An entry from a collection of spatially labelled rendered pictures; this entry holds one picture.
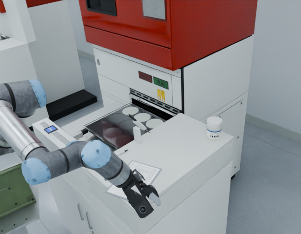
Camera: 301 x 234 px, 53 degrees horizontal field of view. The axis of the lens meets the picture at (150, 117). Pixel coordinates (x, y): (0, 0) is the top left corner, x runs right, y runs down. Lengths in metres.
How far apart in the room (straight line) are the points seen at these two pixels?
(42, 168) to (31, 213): 0.61
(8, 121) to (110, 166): 0.36
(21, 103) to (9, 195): 0.45
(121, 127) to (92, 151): 0.86
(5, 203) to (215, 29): 1.32
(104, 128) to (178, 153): 0.53
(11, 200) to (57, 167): 0.61
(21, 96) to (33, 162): 0.37
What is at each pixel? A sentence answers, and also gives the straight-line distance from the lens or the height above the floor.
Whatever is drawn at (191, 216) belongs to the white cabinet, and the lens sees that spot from 1.50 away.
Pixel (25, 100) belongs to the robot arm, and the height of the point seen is 1.33.
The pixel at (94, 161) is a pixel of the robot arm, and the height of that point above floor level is 1.30.
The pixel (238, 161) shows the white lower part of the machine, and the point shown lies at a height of 0.19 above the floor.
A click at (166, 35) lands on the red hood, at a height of 1.40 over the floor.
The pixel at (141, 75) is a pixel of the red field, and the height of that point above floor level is 1.10.
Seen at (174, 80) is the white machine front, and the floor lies 1.15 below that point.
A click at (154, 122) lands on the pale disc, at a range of 1.71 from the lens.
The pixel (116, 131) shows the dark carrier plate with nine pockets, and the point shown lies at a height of 0.90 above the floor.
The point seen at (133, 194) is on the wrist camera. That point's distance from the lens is 0.96.
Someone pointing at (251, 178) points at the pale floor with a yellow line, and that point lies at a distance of 2.72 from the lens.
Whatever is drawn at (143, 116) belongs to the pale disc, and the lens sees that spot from 1.78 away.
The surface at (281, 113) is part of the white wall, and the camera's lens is 3.17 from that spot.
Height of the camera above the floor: 1.83
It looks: 32 degrees down
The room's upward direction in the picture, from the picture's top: 5 degrees counter-clockwise
